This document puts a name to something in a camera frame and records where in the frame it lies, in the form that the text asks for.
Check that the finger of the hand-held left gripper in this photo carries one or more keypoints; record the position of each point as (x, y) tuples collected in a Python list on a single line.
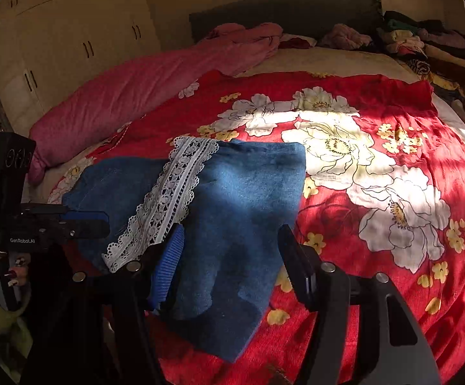
[(88, 230), (86, 215)]

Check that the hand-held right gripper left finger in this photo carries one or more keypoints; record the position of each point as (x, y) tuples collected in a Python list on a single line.
[(168, 266)]

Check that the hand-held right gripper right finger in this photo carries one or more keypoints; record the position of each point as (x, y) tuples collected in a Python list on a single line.
[(296, 264)]

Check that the blue denim pants lace trim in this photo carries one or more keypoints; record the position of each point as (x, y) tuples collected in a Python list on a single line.
[(236, 208)]

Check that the red floral blanket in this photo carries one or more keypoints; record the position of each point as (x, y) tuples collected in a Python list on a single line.
[(377, 288)]

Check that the pink quilt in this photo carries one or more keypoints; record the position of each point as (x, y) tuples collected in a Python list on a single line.
[(136, 88)]

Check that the cream wardrobe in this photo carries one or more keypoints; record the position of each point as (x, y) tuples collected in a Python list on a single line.
[(76, 16)]

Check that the dark red cloth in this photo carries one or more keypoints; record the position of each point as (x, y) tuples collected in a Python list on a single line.
[(296, 43)]

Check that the pink fuzzy garment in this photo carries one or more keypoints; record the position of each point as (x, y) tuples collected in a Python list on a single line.
[(345, 37)]

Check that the grey padded headboard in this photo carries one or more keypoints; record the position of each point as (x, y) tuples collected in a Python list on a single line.
[(296, 12)]

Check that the pile of folded clothes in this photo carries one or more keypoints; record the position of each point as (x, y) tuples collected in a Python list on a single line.
[(429, 48)]

